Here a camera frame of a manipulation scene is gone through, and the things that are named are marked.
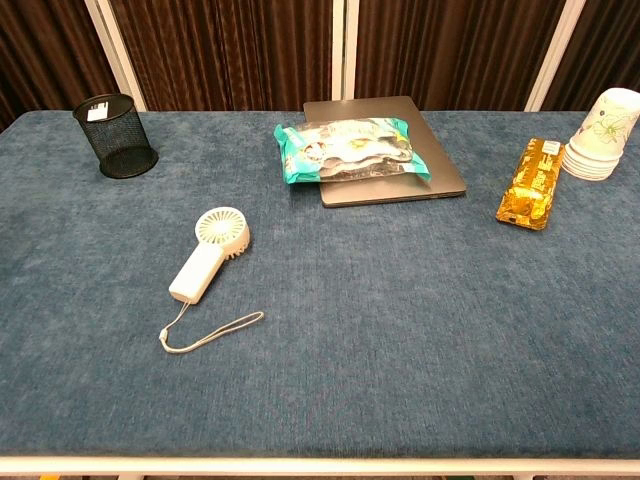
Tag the white handheld fan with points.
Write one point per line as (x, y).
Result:
(200, 265)

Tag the blue fabric table cloth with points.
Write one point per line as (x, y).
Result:
(350, 300)

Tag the teal snack bag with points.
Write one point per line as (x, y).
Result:
(350, 150)

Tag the grey closed laptop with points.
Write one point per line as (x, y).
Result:
(430, 165)

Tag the brown pleated curtain panel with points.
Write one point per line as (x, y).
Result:
(450, 45)
(605, 45)
(225, 50)
(45, 55)

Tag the gold foil snack package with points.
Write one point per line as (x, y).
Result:
(532, 190)

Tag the black mesh pen holder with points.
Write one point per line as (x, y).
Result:
(119, 145)

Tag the white label card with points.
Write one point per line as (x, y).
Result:
(98, 112)

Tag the white paper cup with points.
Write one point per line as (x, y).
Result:
(602, 135)

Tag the white partition post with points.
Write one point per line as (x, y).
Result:
(115, 50)
(555, 55)
(343, 50)

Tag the white table frame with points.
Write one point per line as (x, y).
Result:
(320, 466)

